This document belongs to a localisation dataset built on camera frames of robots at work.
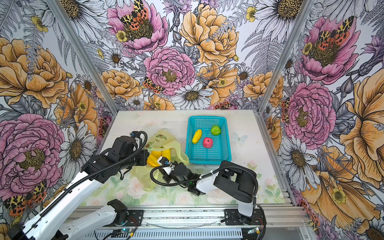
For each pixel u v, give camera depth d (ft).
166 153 3.01
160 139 2.72
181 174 2.09
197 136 3.34
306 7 2.35
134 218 2.40
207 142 3.17
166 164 2.24
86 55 2.94
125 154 1.80
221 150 3.24
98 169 1.53
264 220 2.34
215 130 3.35
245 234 2.35
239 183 1.54
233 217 2.42
